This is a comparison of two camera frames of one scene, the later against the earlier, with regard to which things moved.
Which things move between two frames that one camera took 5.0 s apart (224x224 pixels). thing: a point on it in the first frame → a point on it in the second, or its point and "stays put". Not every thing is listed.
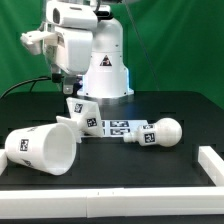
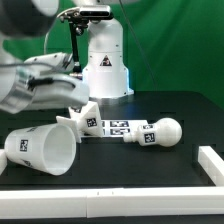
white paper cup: (50, 147) stays put
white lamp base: (85, 118) stays put
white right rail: (212, 164) stays put
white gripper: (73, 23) → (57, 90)
